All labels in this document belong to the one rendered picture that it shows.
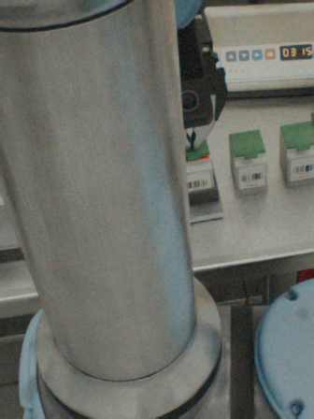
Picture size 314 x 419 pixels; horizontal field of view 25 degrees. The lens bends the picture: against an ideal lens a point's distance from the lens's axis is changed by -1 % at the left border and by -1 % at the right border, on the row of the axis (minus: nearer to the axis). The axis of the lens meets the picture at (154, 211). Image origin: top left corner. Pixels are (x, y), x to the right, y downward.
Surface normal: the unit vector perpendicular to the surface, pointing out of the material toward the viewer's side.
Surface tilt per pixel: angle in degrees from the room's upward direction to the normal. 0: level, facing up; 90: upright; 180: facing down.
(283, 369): 10
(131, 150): 90
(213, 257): 0
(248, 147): 0
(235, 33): 90
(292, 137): 0
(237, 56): 25
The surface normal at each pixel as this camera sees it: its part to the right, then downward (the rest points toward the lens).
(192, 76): -0.10, -0.18
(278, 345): 0.04, -0.58
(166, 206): 0.77, 0.44
